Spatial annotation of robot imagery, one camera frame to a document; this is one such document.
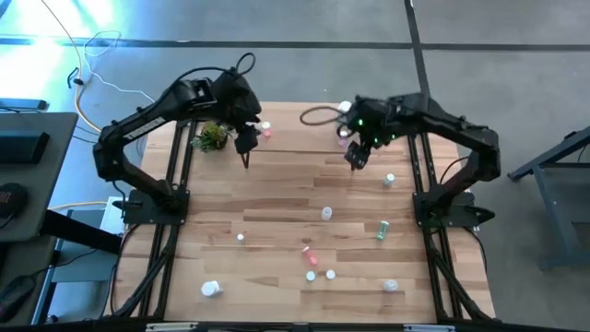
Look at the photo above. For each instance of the grey desk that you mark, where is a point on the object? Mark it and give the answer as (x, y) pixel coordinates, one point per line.
(55, 184)

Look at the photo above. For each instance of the black aluminium table frame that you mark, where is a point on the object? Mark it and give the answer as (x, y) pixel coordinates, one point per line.
(295, 325)

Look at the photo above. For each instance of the blue-grey metal table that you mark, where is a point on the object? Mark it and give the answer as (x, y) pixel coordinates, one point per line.
(551, 216)

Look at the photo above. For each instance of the white box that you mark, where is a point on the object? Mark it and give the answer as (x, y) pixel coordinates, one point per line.
(112, 216)

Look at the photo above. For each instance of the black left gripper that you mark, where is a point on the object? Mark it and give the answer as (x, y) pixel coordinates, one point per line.
(246, 138)

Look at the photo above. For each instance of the clear bottle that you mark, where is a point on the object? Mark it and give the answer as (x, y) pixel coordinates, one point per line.
(383, 230)

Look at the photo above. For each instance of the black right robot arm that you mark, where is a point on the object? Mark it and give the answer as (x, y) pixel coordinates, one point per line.
(465, 133)

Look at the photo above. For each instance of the black cap red print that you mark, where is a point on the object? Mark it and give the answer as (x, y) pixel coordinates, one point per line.
(11, 198)

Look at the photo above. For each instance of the purple vial white cap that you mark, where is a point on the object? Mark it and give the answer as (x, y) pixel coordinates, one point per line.
(343, 140)

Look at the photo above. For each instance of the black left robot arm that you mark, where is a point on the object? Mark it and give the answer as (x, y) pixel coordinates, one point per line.
(133, 131)

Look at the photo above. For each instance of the clear jar white cap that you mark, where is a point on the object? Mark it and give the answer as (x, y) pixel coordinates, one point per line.
(390, 285)

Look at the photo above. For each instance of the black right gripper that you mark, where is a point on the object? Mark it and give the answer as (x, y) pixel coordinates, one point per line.
(357, 152)

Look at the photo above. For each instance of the green plant black pot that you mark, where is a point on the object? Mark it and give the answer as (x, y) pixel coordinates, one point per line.
(212, 137)

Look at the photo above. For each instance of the white pill bottle blue label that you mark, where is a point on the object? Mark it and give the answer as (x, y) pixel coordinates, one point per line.
(211, 288)

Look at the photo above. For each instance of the black computer mouse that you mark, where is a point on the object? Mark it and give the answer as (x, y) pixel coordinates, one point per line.
(16, 295)

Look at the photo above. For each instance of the white Melatonin supplement bottle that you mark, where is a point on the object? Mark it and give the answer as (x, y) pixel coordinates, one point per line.
(344, 106)

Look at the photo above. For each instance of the small white pill bottle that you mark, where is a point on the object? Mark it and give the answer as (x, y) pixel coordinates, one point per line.
(326, 213)

